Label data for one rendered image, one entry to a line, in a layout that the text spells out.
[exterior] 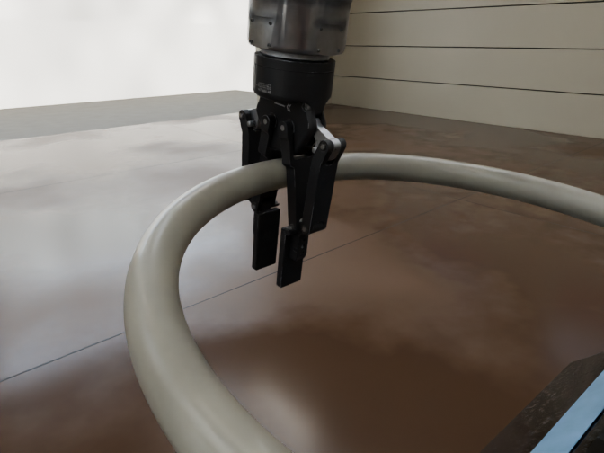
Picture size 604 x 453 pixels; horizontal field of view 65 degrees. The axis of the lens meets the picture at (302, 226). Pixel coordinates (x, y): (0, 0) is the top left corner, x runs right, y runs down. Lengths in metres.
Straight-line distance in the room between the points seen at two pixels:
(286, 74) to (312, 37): 0.04
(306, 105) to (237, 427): 0.31
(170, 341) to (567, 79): 6.71
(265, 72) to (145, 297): 0.25
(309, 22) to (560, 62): 6.50
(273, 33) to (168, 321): 0.26
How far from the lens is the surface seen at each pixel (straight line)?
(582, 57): 6.79
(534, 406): 0.59
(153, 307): 0.25
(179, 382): 0.21
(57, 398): 1.86
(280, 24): 0.42
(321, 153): 0.43
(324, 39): 0.43
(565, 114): 6.87
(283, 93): 0.43
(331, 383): 1.74
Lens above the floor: 1.11
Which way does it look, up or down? 21 degrees down
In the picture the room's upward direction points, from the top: straight up
